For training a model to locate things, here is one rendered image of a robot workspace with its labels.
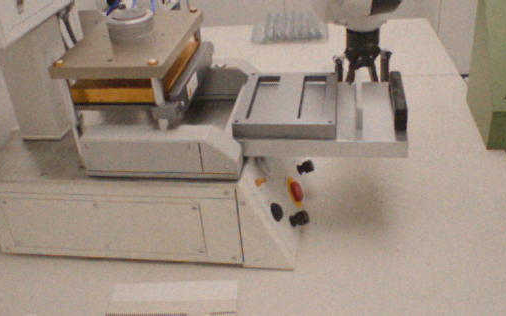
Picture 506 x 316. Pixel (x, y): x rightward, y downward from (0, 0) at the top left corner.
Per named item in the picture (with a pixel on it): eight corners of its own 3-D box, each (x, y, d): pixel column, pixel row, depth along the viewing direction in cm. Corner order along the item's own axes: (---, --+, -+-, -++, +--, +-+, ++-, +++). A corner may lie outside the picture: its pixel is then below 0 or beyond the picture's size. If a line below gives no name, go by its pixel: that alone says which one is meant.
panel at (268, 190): (296, 261, 94) (242, 178, 87) (307, 164, 120) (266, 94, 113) (306, 258, 93) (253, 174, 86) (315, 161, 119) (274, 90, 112)
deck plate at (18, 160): (-31, 181, 92) (-32, 176, 91) (61, 91, 121) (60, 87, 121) (239, 188, 85) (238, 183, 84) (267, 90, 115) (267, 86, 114)
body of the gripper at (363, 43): (350, 35, 117) (350, 75, 122) (387, 30, 119) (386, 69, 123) (338, 24, 124) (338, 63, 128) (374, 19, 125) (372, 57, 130)
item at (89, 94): (73, 110, 90) (59, 56, 86) (120, 59, 109) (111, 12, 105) (174, 110, 88) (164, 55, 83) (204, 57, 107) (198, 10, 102)
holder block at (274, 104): (232, 137, 89) (230, 123, 88) (251, 84, 106) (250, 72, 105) (335, 138, 87) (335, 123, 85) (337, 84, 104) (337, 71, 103)
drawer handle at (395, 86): (394, 130, 88) (395, 108, 86) (388, 89, 100) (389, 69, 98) (407, 130, 87) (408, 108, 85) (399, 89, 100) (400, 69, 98)
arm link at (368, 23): (390, 6, 116) (389, 31, 118) (367, -9, 126) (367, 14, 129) (334, 14, 113) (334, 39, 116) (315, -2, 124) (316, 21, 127)
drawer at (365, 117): (223, 160, 90) (217, 118, 87) (244, 99, 109) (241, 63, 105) (407, 162, 86) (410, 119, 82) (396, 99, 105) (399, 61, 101)
